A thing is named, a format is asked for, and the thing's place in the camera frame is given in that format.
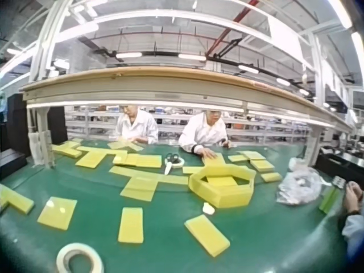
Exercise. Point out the scattered yellow foam pads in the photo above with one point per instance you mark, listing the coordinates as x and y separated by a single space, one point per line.
132 224

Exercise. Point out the small white tape roll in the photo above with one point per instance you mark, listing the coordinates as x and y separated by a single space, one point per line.
180 163

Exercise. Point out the black trays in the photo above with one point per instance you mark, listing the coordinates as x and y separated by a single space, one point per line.
341 162

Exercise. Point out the clear plastic bag with parts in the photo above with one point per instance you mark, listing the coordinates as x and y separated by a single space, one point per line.
298 187

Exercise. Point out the small white crumpled piece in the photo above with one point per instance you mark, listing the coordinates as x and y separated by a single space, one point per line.
208 209

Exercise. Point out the small white plastic bag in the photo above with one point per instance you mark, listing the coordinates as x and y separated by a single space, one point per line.
296 164

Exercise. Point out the large white tape roll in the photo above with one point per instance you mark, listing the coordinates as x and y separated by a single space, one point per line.
64 257

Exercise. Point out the white workbench post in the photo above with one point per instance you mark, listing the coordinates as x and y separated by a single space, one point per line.
42 139

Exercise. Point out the yellow foam hexagon frame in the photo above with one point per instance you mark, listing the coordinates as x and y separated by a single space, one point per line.
227 196

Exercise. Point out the white overhead metal frame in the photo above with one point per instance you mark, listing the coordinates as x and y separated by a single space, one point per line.
54 31

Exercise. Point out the black stacked crates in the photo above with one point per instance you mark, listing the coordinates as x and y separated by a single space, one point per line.
17 128

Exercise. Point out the beige overhead workbench shelf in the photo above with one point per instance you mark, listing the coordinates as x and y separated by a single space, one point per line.
176 86

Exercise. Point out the green plastic strip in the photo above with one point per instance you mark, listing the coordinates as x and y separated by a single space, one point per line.
328 200

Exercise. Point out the background shelving racks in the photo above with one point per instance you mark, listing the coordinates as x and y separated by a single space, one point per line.
256 128

